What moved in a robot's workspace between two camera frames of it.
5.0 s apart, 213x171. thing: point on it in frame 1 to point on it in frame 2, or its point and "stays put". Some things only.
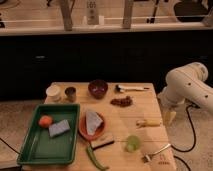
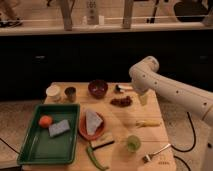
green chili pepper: [94, 159] stays put
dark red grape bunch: [122, 102] stays put
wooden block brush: [106, 141] stays put
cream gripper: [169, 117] to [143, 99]
